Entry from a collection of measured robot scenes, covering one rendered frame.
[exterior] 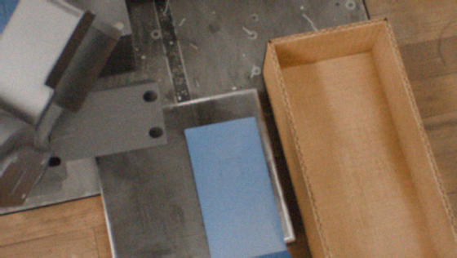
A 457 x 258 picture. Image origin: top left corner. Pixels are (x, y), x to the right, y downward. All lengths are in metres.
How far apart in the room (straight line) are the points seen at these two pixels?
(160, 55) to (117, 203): 0.17
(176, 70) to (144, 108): 0.31
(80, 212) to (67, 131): 0.28
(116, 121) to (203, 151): 0.26
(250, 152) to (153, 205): 0.11
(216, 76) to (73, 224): 0.21
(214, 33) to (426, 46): 0.22
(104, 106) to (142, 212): 0.26
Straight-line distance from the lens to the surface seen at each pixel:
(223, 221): 0.82
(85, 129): 0.59
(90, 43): 0.53
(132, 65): 0.89
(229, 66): 0.90
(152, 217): 0.83
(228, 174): 0.84
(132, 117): 0.59
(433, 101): 0.92
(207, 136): 0.85
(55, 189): 0.65
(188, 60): 0.91
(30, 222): 0.86
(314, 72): 0.91
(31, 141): 0.49
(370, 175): 0.87
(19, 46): 0.51
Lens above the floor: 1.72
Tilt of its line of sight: 69 degrees down
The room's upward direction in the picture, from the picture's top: 6 degrees clockwise
